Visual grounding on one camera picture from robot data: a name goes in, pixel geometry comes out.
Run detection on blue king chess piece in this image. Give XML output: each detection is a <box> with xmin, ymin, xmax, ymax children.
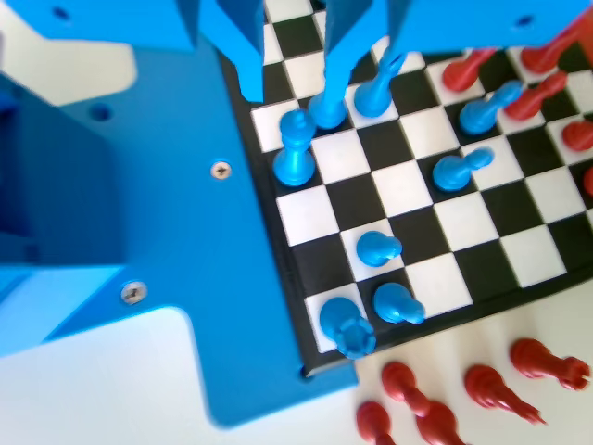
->
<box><xmin>272</xmin><ymin>108</ymin><xmax>319</xmax><ymax>187</ymax></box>

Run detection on blue plastic chess bishop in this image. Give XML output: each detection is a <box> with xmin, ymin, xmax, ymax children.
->
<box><xmin>354</xmin><ymin>45</ymin><xmax>409</xmax><ymax>120</ymax></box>

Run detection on blue queen chess piece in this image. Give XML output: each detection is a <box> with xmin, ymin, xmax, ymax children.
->
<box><xmin>308</xmin><ymin>59</ymin><xmax>348</xmax><ymax>130</ymax></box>

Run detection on red knight chess piece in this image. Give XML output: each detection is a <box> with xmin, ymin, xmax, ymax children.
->
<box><xmin>520</xmin><ymin>13</ymin><xmax>593</xmax><ymax>75</ymax></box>

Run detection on blue rook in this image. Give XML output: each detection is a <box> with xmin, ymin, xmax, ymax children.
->
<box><xmin>319</xmin><ymin>296</ymin><xmax>375</xmax><ymax>361</ymax></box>

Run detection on red plastic chess rook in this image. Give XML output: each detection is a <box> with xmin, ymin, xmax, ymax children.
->
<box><xmin>509</xmin><ymin>337</ymin><xmax>592</xmax><ymax>390</ymax></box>

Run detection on captured red chess pieces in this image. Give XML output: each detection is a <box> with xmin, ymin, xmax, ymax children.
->
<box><xmin>464</xmin><ymin>364</ymin><xmax>548</xmax><ymax>426</ymax></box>

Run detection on black white chessboard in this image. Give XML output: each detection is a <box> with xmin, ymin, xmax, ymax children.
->
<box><xmin>217</xmin><ymin>0</ymin><xmax>593</xmax><ymax>372</ymax></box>

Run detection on blue base plate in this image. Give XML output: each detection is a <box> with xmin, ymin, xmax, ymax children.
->
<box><xmin>0</xmin><ymin>27</ymin><xmax>360</xmax><ymax>432</ymax></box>

